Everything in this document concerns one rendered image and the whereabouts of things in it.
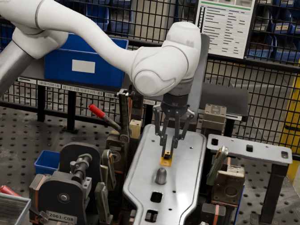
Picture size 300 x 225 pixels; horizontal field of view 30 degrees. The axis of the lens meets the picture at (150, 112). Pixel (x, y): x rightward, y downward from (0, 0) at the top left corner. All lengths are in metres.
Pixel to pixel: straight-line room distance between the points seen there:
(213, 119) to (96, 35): 0.58
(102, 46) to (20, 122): 1.02
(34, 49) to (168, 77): 0.66
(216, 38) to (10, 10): 0.80
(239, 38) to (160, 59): 0.78
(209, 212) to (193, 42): 0.49
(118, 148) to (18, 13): 0.53
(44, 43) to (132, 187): 0.60
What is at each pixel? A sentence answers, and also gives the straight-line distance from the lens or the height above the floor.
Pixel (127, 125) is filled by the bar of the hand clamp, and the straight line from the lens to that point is 1.75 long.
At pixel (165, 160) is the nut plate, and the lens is 1.80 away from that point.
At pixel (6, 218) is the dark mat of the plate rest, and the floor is 1.16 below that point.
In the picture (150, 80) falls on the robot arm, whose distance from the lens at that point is 1.43.
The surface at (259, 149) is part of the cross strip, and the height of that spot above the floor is 1.00.
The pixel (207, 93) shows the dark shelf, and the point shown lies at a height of 1.03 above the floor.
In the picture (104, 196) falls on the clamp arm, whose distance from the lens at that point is 1.52.
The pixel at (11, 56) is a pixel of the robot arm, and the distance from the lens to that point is 1.98.
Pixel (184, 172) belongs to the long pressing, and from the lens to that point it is 1.76.
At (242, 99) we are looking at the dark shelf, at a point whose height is 1.03.
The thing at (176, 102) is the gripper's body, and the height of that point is 1.23.
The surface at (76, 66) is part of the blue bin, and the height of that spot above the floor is 1.10.
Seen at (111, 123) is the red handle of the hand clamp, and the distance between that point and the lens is 1.77.
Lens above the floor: 2.02
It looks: 30 degrees down
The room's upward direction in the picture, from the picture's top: 7 degrees clockwise
